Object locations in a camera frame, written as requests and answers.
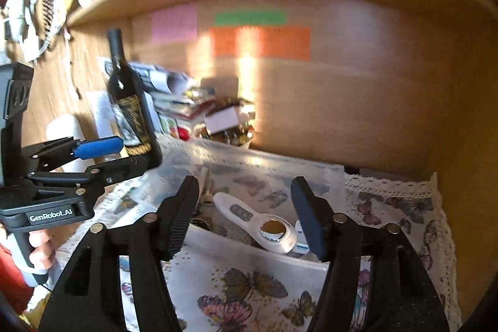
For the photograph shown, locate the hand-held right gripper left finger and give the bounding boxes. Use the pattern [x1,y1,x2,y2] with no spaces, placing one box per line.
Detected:
[39,175,201,332]

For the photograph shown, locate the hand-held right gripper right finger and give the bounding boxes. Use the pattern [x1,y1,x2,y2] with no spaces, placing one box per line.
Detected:
[291,176,448,332]

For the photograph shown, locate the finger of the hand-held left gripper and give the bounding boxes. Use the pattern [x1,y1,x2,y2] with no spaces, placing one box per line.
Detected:
[26,149,163,197]
[22,136,126,177]

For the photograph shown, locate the white packet with blue print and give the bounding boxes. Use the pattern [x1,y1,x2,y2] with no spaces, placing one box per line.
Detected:
[294,221,312,257]

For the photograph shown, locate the white handheld massager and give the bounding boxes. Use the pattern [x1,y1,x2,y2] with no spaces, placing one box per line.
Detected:
[213,192,298,254]

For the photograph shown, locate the clear plastic storage box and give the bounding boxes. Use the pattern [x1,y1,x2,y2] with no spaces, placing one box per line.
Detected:
[156,139,347,271]

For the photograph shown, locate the person's left forearm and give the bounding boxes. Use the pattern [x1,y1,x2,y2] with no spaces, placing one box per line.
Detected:
[0,242,32,313]

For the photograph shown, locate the person's left hand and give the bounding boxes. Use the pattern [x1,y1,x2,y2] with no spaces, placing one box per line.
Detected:
[28,230,56,272]

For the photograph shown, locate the white plastic bottle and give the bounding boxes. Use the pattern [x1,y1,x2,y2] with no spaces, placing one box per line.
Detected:
[46,114,98,173]

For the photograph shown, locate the dark wine bottle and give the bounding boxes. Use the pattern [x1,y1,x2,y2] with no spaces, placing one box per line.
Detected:
[106,28,153,156]

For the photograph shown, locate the stack of books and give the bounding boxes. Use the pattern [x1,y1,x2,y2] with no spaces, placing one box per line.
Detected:
[150,87,218,123]

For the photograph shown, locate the gold wrapped candies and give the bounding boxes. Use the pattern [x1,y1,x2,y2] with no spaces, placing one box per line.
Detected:
[195,121,255,150]

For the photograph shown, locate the butterfly print tablecloth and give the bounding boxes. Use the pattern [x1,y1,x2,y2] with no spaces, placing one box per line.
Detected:
[66,138,458,332]

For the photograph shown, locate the small white box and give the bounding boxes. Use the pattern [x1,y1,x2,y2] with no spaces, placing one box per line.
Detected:
[204,107,240,134]

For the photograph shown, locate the pink sticky note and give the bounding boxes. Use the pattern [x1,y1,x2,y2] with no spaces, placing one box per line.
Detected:
[151,4,199,45]

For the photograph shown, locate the white fluffy cloth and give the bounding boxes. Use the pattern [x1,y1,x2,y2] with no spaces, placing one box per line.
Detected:
[6,0,32,56]

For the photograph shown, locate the orange sticky note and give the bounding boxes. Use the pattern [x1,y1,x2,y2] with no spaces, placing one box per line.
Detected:
[209,26,311,61]

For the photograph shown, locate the green sticky note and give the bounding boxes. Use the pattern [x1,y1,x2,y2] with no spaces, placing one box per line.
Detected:
[215,10,286,26]

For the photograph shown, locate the black studded strap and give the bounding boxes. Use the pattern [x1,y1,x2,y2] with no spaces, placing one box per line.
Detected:
[37,0,59,41]

